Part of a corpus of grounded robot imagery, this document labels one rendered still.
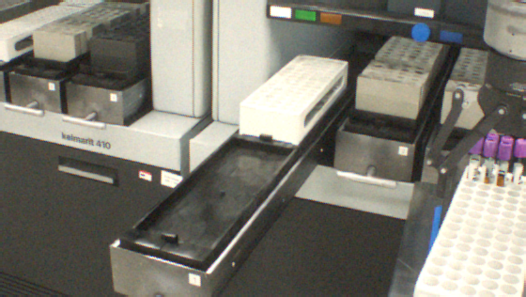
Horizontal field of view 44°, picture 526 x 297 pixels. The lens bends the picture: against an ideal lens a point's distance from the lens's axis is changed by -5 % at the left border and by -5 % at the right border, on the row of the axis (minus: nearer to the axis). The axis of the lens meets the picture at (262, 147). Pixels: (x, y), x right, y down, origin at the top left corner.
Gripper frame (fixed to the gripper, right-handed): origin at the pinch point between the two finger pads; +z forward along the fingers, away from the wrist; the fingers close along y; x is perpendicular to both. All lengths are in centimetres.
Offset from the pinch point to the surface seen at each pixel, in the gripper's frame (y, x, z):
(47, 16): -109, 49, 1
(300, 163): -30.6, 16.4, 6.9
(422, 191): -11.0, 13.3, 5.4
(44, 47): -96, 34, 3
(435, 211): -8.1, 8.4, 5.4
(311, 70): -39, 42, 1
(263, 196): -30.9, 4.0, 6.6
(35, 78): -93, 26, 7
